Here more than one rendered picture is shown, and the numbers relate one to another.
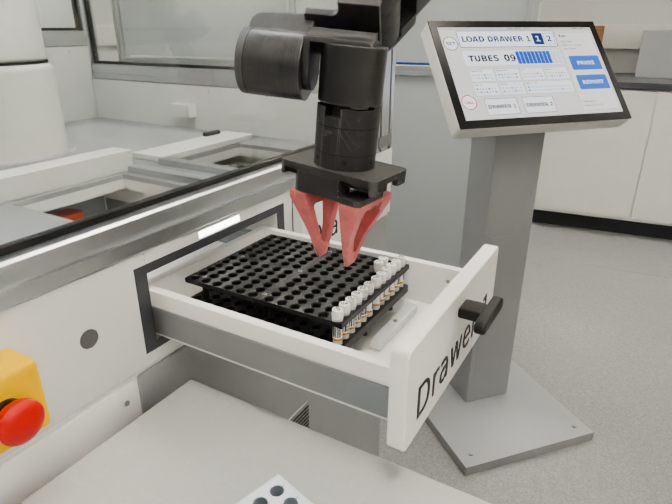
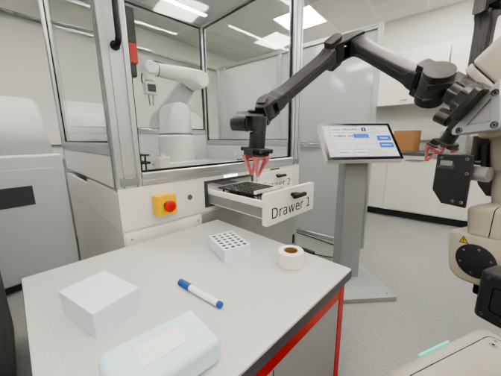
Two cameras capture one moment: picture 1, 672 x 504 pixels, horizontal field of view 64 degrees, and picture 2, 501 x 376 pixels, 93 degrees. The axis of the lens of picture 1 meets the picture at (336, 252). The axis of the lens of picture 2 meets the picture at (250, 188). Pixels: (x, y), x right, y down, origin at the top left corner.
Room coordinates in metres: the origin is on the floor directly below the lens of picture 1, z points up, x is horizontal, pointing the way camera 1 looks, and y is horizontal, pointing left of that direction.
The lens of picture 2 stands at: (-0.33, -0.20, 1.10)
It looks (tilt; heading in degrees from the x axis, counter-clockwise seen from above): 12 degrees down; 15
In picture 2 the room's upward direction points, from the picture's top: 1 degrees counter-clockwise
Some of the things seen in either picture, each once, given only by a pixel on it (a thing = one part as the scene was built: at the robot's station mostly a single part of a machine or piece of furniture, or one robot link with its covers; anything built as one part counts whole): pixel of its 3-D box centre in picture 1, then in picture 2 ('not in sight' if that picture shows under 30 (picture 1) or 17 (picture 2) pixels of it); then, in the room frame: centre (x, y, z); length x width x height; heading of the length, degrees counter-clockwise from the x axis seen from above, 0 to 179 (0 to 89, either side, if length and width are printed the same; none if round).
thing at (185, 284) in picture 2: not in sight; (198, 292); (0.10, 0.03, 0.77); 0.14 x 0.02 x 0.02; 67
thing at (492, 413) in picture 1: (501, 268); (352, 218); (1.48, -0.50, 0.51); 0.50 x 0.45 x 1.02; 19
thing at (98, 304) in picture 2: not in sight; (101, 300); (0.00, 0.20, 0.79); 0.13 x 0.09 x 0.05; 74
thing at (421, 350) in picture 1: (451, 331); (290, 201); (0.52, -0.13, 0.87); 0.29 x 0.02 x 0.11; 150
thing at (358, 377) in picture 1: (295, 295); (250, 195); (0.62, 0.05, 0.86); 0.40 x 0.26 x 0.06; 60
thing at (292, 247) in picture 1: (300, 293); (251, 195); (0.62, 0.05, 0.87); 0.22 x 0.18 x 0.06; 60
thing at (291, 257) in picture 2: not in sight; (290, 257); (0.28, -0.15, 0.78); 0.07 x 0.07 x 0.04
